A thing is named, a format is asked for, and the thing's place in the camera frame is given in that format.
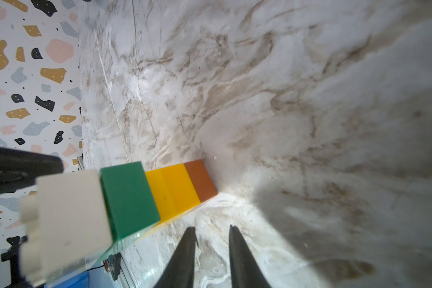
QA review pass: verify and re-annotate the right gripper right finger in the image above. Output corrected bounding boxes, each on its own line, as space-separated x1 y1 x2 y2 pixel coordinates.
229 226 271 288

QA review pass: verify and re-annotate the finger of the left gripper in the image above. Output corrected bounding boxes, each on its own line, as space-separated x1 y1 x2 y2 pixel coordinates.
0 147 64 195

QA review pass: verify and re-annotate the orange brown lego piece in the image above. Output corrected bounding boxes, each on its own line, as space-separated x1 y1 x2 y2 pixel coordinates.
184 160 218 203

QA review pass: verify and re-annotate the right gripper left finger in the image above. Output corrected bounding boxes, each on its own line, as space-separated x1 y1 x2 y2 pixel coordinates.
155 227 198 288

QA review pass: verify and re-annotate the yellow square lego brick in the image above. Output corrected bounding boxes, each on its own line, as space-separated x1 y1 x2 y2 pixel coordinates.
144 164 200 236

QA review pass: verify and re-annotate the white lego brick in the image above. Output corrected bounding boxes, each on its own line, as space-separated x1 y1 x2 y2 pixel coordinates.
19 170 113 287

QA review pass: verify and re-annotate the green lego brick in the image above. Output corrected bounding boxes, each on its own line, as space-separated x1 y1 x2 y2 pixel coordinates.
100 162 161 260

